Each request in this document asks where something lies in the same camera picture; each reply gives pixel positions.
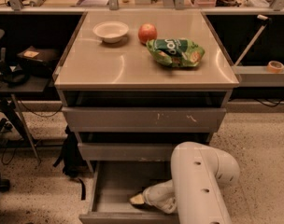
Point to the red apple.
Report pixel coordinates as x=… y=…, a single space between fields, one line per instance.
x=146 y=32

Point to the black headphones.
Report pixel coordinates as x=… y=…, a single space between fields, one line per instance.
x=13 y=77

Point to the white stick tool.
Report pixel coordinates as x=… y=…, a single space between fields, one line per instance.
x=265 y=21

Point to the top drawer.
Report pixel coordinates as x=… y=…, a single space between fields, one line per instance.
x=144 y=120

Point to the grey drawer cabinet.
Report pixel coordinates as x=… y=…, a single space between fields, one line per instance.
x=123 y=74

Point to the green chip bag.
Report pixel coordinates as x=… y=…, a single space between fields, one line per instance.
x=179 y=53

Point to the bottom drawer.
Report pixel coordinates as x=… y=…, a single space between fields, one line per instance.
x=115 y=182

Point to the black box with label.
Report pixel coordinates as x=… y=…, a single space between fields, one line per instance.
x=38 y=62

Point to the black side table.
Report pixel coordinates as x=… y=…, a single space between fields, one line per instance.
x=9 y=105

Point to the white bowl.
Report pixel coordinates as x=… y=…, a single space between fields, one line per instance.
x=111 y=31

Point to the middle drawer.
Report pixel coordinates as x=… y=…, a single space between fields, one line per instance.
x=126 y=151

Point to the tape roll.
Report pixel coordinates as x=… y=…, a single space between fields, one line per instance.
x=275 y=67

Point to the drawer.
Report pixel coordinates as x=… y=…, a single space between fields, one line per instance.
x=126 y=151
x=115 y=182
x=144 y=120

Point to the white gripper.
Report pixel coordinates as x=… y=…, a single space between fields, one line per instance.
x=153 y=194

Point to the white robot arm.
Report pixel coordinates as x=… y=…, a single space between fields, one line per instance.
x=193 y=192

